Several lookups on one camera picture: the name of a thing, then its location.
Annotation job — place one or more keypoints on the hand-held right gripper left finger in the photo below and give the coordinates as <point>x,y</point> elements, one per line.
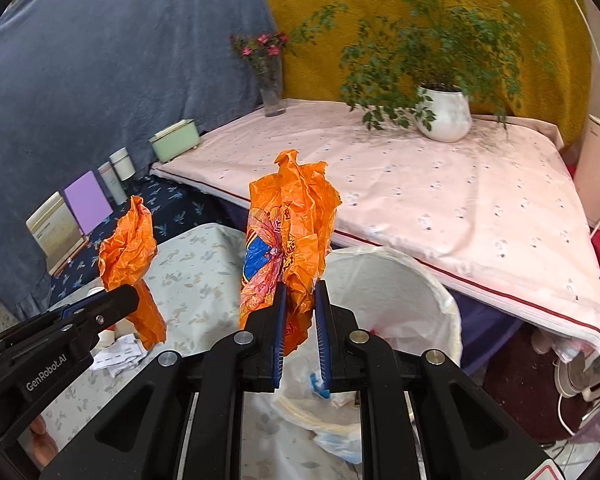
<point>280,332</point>

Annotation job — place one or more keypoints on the waste bin with white liner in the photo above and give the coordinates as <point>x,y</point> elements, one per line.
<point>395,290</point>

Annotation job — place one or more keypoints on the glass vase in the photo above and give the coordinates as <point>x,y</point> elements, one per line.
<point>271,92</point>

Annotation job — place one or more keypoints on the plain orange plastic bag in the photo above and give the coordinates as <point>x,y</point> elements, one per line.
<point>130,255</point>

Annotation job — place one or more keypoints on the grey leaf-print tablecloth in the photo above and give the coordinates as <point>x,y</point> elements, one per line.
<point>200,280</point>

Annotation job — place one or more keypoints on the pink flower bunch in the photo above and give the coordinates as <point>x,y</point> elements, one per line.
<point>260,50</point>

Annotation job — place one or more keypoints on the pale green tissue box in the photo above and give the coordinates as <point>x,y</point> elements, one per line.
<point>175,142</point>

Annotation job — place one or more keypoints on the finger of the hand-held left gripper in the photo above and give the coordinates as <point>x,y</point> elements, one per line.
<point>110,307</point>

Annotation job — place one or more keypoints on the white jar with dark base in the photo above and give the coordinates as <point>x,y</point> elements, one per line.
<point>122,162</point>

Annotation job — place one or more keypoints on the orange plastic bag blue print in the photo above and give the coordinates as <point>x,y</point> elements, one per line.
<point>300,210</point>

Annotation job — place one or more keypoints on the slim grey-white bottle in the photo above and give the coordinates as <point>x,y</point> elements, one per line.
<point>111,185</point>

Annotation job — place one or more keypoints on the navy leaf-print cloth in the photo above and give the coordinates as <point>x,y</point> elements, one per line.
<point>180,210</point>

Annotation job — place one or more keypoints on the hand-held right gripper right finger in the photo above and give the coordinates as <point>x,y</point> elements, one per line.
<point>322,332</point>

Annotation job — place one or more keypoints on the white paper receipt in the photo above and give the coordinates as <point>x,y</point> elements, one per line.
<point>117,355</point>

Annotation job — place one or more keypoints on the green plant in white pot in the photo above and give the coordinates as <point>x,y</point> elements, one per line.
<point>445,115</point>

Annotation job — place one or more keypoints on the purple card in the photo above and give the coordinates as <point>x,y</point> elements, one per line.
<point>86,202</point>

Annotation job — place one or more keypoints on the person's left hand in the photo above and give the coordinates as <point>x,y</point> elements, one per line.
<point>44,440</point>

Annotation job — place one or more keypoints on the dark purple cloth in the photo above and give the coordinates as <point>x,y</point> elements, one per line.
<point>485,330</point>

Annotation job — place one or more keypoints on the white fan base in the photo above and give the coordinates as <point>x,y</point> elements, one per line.
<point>580,370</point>

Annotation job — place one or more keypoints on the white air purifier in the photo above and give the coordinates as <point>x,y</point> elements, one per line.
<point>597,175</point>

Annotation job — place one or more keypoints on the white tissue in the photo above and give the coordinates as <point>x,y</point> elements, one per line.
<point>342,400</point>

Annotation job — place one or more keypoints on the blue wrapper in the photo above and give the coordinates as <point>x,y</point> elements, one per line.
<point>316,385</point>

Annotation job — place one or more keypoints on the pink dotted blanket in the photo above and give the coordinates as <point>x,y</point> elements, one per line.
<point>430,200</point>

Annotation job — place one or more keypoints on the blue-grey cloth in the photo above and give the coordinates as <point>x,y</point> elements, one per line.
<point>105,70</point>

